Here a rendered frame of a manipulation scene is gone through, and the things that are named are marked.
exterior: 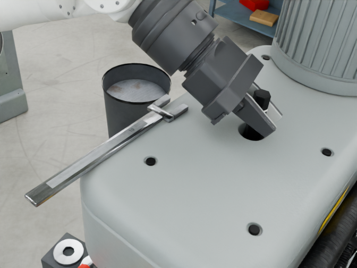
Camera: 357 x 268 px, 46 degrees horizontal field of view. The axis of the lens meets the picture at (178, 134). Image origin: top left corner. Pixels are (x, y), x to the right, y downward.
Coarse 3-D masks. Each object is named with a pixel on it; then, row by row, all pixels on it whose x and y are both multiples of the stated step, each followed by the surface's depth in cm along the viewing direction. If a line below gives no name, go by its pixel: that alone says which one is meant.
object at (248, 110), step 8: (248, 96) 51; (240, 104) 51; (248, 104) 51; (256, 104) 52; (240, 112) 52; (248, 112) 52; (256, 112) 51; (264, 112) 52; (248, 120) 53; (256, 120) 52; (264, 120) 52; (256, 128) 53; (264, 128) 52; (272, 128) 52; (264, 136) 53
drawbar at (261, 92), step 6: (258, 90) 52; (264, 90) 52; (258, 96) 51; (264, 96) 51; (270, 96) 52; (258, 102) 52; (264, 102) 51; (264, 108) 52; (246, 126) 55; (246, 132) 55; (252, 132) 55; (258, 132) 55; (246, 138) 56; (252, 138) 55; (258, 138) 56
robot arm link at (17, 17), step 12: (0, 0) 52; (12, 0) 52; (24, 0) 51; (36, 0) 51; (0, 12) 53; (12, 12) 53; (24, 12) 52; (36, 12) 52; (0, 24) 54; (12, 24) 55; (24, 24) 55; (0, 36) 62
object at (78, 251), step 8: (64, 240) 131; (72, 240) 132; (80, 240) 133; (56, 248) 129; (64, 248) 129; (72, 248) 130; (80, 248) 130; (48, 256) 128; (56, 256) 127; (64, 256) 127; (72, 256) 127; (80, 256) 128; (88, 256) 128; (48, 264) 126; (56, 264) 126; (64, 264) 125; (72, 264) 126; (80, 264) 126
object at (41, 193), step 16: (160, 112) 56; (176, 112) 56; (128, 128) 53; (144, 128) 53; (112, 144) 50; (80, 160) 48; (96, 160) 48; (64, 176) 46; (80, 176) 47; (32, 192) 44; (48, 192) 44
